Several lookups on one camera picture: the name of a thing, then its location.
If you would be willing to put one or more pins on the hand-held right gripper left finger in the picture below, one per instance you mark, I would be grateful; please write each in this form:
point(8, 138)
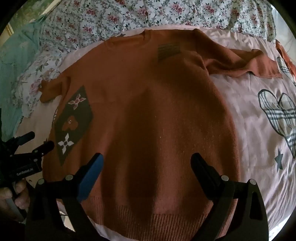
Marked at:
point(92, 176)

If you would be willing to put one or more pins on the teal cloth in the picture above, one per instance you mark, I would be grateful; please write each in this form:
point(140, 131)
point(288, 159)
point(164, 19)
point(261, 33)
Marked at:
point(13, 69)

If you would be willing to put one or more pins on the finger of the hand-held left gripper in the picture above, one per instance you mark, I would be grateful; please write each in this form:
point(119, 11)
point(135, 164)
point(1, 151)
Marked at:
point(26, 136)
point(42, 149)

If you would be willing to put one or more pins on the gold-framed green panel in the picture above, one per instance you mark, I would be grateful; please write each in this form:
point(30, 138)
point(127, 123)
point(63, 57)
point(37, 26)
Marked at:
point(27, 11)

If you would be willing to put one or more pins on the person's left hand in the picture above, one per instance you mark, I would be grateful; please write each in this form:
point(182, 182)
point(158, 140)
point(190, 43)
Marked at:
point(20, 194)

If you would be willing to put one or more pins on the small-flower print quilt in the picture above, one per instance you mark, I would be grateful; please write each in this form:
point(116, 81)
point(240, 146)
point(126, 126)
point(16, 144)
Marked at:
point(115, 18)

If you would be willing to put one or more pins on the orange cloth piece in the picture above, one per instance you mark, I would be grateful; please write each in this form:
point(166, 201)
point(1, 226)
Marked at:
point(281, 52)

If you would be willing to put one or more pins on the pink plaid-heart bed sheet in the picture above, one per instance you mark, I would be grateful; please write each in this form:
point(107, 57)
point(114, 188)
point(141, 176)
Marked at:
point(249, 120)

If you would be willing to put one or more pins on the orange knit sweater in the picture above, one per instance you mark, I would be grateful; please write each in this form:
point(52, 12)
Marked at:
point(150, 104)

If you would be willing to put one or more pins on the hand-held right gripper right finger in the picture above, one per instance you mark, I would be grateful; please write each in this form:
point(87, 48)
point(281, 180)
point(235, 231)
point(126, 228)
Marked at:
point(201, 171)

